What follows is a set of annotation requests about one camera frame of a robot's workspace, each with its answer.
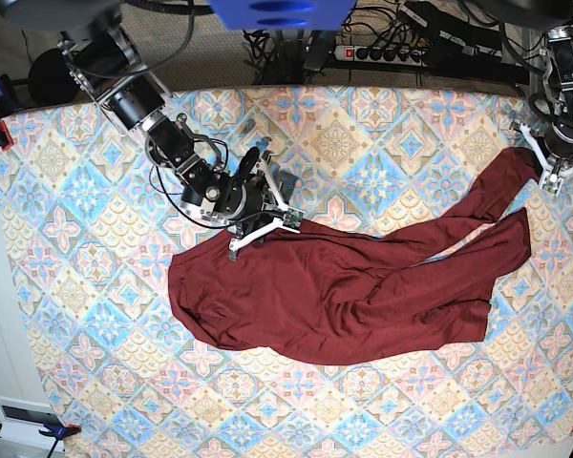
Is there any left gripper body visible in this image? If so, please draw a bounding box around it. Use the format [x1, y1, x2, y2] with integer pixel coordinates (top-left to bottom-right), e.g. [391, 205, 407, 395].
[543, 119, 573, 157]

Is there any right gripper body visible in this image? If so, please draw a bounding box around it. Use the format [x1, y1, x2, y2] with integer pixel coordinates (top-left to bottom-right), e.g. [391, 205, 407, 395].
[179, 171, 278, 228]

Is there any maroon t-shirt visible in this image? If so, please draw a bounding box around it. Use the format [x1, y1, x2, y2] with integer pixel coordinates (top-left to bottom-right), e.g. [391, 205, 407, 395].
[167, 148, 539, 365]

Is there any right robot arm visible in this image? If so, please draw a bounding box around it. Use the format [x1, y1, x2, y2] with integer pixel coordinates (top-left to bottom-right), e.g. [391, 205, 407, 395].
[0, 1, 280, 228]

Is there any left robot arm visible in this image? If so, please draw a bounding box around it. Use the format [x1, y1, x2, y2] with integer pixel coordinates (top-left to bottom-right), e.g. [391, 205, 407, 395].
[458, 1, 573, 161]

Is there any patterned tablecloth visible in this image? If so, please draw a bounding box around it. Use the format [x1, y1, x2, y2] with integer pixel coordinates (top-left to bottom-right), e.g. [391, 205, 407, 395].
[0, 88, 573, 457]

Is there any white power strip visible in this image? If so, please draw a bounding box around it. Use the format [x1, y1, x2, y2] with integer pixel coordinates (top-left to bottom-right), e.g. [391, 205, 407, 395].
[333, 45, 424, 66]

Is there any black round stool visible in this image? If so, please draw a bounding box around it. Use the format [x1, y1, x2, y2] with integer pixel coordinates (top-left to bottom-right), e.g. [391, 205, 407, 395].
[28, 49, 80, 107]

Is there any left table clamp lower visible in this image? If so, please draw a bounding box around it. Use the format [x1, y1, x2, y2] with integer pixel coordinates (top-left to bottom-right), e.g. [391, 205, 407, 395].
[0, 422, 81, 457]

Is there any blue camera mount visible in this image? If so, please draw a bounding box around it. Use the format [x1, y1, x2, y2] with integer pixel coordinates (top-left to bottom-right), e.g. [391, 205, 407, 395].
[208, 0, 356, 31]

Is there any white wall vent panel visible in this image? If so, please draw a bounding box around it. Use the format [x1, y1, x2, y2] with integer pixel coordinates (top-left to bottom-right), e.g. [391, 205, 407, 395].
[0, 396, 59, 451]

